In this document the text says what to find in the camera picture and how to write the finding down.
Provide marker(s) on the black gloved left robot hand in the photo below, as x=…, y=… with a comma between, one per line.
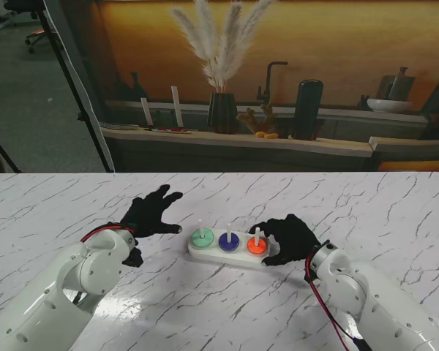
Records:
x=146, y=215

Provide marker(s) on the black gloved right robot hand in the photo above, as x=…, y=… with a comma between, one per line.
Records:
x=296, y=241

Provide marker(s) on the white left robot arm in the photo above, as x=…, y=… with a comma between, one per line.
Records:
x=40, y=307

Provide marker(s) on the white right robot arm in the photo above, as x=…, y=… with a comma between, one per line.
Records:
x=369, y=292

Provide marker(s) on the white Hanoi base with rods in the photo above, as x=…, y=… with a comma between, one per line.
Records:
x=212, y=256

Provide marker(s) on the black backdrop stand pole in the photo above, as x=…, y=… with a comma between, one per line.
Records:
x=81, y=117

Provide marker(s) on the black stand leg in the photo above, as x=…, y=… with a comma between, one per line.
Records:
x=3, y=153

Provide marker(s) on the printed kitchen backdrop banner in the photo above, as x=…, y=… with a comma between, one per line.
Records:
x=314, y=36

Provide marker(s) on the black office chair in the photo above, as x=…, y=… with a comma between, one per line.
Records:
x=34, y=36

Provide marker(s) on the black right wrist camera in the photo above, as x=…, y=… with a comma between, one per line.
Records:
x=308, y=278

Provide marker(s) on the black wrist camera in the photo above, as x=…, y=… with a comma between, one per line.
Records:
x=133, y=257
x=308, y=278

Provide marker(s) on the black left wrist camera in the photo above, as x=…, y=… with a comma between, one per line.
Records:
x=133, y=257

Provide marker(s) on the white desk frame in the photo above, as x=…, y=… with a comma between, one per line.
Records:
x=0, y=26

